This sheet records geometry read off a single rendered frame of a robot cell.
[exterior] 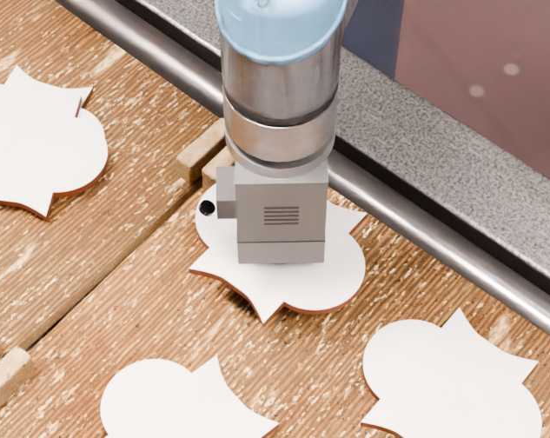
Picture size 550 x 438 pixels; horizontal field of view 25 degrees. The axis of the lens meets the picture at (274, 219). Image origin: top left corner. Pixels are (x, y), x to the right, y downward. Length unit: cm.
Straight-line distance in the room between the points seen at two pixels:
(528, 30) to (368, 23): 97
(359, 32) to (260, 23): 82
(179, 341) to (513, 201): 32
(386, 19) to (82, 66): 51
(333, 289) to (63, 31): 39
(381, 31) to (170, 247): 61
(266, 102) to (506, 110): 158
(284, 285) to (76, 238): 19
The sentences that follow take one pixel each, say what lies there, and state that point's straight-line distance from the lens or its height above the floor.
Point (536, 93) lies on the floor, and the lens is 237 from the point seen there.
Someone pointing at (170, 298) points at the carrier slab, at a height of 94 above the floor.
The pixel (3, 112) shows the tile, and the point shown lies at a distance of 112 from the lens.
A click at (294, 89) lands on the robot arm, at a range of 77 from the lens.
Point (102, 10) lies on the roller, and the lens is 122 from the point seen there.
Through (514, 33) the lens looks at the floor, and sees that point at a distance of 246.
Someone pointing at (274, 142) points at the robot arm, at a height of 116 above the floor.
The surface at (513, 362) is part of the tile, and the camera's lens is 99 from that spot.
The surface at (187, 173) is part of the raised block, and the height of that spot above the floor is 95.
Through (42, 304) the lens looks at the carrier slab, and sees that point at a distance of 102.
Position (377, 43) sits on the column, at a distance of 157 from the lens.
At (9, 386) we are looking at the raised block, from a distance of 98.
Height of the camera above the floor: 182
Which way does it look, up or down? 57 degrees down
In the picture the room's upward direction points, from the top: straight up
